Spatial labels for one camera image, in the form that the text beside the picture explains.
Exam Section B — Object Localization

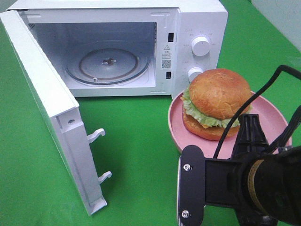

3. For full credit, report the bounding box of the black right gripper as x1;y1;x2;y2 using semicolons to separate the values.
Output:
227;113;269;210

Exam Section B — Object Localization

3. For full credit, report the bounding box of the pink plate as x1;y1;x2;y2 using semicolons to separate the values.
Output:
168;94;288;158

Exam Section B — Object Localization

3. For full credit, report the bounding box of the burger with lettuce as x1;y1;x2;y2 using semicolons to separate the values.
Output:
181;68;252;141

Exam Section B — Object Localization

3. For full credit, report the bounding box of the white microwave door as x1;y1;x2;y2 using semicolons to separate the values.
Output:
0;10;111;215

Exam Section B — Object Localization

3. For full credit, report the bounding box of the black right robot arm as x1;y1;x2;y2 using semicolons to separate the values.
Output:
231;112;301;226

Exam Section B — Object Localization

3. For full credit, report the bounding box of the lower white microwave knob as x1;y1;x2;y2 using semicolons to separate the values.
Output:
188;67;203;82

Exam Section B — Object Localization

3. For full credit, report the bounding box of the white microwave knob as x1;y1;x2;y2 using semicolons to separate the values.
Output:
188;67;203;82
191;35;210;57

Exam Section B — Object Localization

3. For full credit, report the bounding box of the upper white microwave knob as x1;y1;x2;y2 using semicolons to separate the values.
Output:
191;35;210;57

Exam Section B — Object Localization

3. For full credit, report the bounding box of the glass microwave turntable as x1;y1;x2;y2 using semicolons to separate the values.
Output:
65;40;153;85

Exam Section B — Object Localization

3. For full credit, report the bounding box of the white microwave oven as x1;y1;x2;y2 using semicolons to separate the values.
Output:
5;0;228;97

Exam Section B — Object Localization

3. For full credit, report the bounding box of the black cable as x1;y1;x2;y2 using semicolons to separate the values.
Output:
213;65;301;160

